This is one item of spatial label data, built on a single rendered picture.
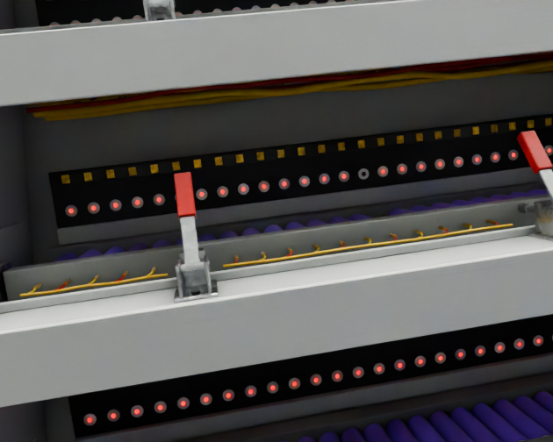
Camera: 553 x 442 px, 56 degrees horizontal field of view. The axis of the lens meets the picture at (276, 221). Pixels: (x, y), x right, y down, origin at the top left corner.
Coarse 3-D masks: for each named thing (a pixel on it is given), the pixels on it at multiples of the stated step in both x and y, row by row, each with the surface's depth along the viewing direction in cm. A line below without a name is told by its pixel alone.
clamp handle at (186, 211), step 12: (180, 180) 36; (180, 192) 36; (192, 192) 36; (180, 204) 35; (192, 204) 35; (180, 216) 35; (192, 216) 35; (192, 228) 35; (192, 240) 34; (192, 252) 34
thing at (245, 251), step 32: (352, 224) 40; (384, 224) 41; (416, 224) 41; (448, 224) 41; (480, 224) 42; (512, 224) 40; (96, 256) 39; (128, 256) 38; (160, 256) 38; (224, 256) 39; (256, 256) 39; (288, 256) 38; (32, 288) 37; (64, 288) 38; (96, 288) 38
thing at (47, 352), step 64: (384, 192) 52; (448, 192) 53; (0, 256) 42; (448, 256) 36; (512, 256) 34; (0, 320) 33; (64, 320) 31; (128, 320) 31; (192, 320) 32; (256, 320) 32; (320, 320) 33; (384, 320) 33; (448, 320) 34; (512, 320) 35; (0, 384) 30; (64, 384) 31; (128, 384) 31
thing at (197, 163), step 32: (448, 128) 53; (480, 128) 53; (512, 128) 54; (544, 128) 55; (160, 160) 49; (192, 160) 50; (224, 160) 50; (256, 160) 51; (288, 160) 51; (320, 160) 52; (352, 160) 52; (384, 160) 53; (416, 160) 53; (448, 160) 54; (512, 160) 55; (64, 192) 49; (96, 192) 49; (128, 192) 49; (160, 192) 50; (256, 192) 51; (288, 192) 52; (320, 192) 52; (64, 224) 49
